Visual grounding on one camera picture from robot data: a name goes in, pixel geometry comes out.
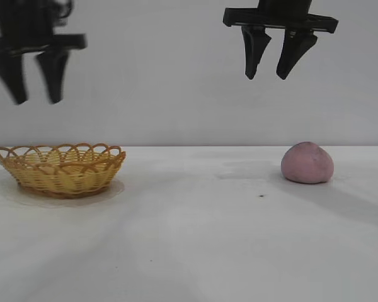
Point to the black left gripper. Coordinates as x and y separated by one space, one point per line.
22 25

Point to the pink peach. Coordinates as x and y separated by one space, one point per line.
307 163

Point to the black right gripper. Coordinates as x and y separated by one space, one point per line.
283 15

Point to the yellow woven wicker basket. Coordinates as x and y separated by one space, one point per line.
61 173

